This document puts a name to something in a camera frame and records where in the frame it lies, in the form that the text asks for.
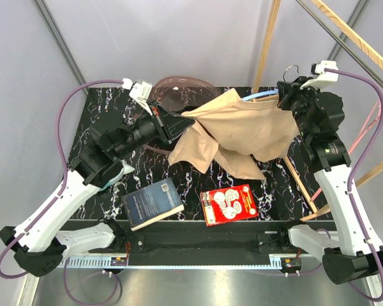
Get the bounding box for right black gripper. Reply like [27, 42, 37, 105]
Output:
[278, 76, 324, 140]

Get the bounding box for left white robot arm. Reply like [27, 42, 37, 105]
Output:
[0, 101, 195, 277]

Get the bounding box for dark blue book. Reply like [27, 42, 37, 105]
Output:
[123, 178, 184, 231]

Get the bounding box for wooden clothes rack frame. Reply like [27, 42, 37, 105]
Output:
[252, 1, 383, 221]

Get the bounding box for red printed package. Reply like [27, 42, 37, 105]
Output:
[200, 184, 259, 227]

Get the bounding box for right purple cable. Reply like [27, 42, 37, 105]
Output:
[252, 67, 383, 302]

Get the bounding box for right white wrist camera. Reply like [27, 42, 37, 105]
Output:
[300, 60, 338, 90]

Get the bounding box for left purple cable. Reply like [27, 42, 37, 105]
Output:
[0, 78, 133, 303]

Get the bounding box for pink wire hanger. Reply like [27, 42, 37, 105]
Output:
[311, 100, 381, 200]

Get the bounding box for teal headphones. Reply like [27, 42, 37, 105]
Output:
[100, 181, 114, 192]

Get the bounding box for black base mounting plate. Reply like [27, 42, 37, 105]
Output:
[88, 219, 320, 267]

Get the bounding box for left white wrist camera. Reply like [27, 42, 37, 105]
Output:
[129, 81, 153, 111]

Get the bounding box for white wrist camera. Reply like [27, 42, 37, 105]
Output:
[300, 60, 338, 90]
[129, 81, 153, 111]

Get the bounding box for blue hanger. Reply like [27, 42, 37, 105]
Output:
[242, 64, 299, 102]

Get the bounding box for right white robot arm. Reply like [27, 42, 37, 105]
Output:
[277, 76, 383, 284]

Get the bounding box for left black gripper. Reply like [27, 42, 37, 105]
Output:
[114, 99, 195, 158]

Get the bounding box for metal hanging rail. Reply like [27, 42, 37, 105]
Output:
[296, 0, 383, 89]

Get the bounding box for beige t shirt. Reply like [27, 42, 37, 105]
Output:
[168, 89, 299, 180]

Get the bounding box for purple cable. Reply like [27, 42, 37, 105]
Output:
[0, 78, 133, 303]
[252, 67, 383, 302]

